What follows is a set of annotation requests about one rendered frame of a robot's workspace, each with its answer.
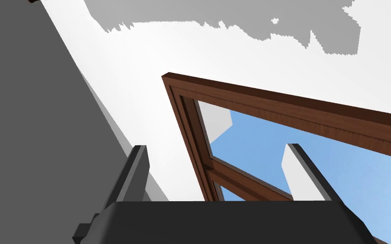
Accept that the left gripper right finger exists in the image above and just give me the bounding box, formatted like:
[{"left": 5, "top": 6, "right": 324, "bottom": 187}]
[{"left": 281, "top": 143, "right": 344, "bottom": 204}]

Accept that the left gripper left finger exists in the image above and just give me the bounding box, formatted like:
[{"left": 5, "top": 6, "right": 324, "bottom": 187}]
[{"left": 103, "top": 145, "right": 150, "bottom": 210}]

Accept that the brown wooden window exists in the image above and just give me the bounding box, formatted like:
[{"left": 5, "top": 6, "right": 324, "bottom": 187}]
[{"left": 161, "top": 72, "right": 391, "bottom": 244}]

